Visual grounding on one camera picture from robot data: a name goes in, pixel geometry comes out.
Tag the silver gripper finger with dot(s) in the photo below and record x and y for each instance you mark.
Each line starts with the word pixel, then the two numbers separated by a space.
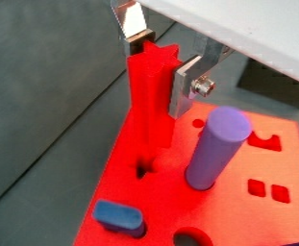
pixel 131 22

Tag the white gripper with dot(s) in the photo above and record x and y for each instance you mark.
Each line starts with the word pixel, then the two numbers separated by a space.
pixel 261 28

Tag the red star-shaped bar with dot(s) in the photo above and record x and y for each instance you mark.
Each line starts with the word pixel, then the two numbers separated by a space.
pixel 151 77

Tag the red peg board base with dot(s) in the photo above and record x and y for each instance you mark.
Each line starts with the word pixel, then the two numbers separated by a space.
pixel 249 210

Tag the purple cylinder peg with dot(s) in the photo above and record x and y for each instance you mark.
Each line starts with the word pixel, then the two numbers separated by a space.
pixel 226 131

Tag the short blue oval peg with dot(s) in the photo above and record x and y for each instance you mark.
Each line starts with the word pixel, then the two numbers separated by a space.
pixel 119 218

